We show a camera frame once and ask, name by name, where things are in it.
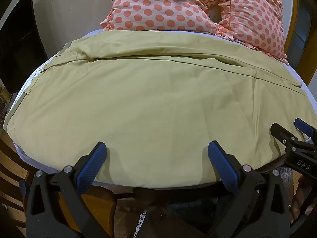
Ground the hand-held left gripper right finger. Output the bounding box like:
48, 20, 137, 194
205, 140, 291, 238

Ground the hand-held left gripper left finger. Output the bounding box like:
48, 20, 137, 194
26, 141, 117, 238

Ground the white bed sheet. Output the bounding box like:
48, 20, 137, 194
3, 28, 317, 182

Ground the ruffled orange polka dot pillow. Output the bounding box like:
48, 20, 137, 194
210, 0, 289, 63

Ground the large orange polka dot pillow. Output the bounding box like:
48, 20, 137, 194
100, 0, 220, 34

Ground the white dotted cloth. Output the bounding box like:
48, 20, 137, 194
133, 212, 149, 238

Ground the person's right hand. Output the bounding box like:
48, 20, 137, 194
289, 174, 313, 226

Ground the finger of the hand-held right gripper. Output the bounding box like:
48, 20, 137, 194
270, 122, 299, 152
294, 118, 317, 139

